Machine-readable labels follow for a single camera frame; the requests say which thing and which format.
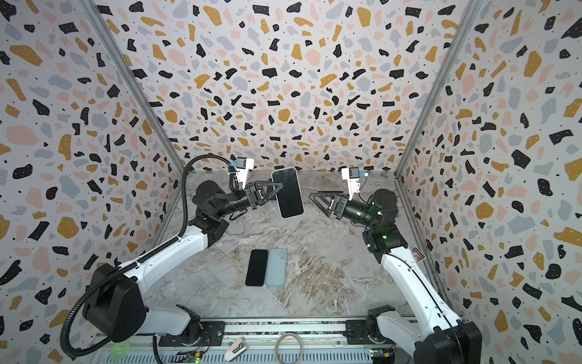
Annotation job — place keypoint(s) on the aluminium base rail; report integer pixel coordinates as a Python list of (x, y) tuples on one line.
[(268, 340)]

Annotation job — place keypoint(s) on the black phone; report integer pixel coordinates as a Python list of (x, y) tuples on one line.
[(289, 197)]

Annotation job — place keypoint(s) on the green tape roll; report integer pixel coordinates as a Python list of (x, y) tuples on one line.
[(120, 351)]

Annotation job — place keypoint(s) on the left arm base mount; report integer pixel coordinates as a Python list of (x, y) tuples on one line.
[(199, 335)]

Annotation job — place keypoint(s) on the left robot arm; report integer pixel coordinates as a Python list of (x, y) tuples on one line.
[(117, 308)]

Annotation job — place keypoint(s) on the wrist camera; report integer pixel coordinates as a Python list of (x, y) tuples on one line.
[(352, 176), (240, 169)]

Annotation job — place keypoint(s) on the light blue case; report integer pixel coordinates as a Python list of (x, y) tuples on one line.
[(276, 268)]

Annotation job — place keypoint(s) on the white pink small device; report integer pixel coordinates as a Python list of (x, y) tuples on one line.
[(236, 349)]

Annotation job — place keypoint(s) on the colourful printed card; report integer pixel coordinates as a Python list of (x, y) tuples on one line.
[(417, 255)]

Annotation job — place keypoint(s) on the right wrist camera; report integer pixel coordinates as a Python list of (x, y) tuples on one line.
[(352, 176)]

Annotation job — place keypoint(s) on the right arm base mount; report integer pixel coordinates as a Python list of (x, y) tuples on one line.
[(360, 331)]

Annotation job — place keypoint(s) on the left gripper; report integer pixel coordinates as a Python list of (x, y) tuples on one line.
[(255, 194)]

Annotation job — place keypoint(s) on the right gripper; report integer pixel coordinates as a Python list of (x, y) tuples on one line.
[(339, 205)]

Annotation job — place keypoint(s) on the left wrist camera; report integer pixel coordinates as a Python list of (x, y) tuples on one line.
[(240, 169)]

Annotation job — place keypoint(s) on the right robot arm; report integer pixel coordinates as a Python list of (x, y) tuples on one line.
[(439, 335)]

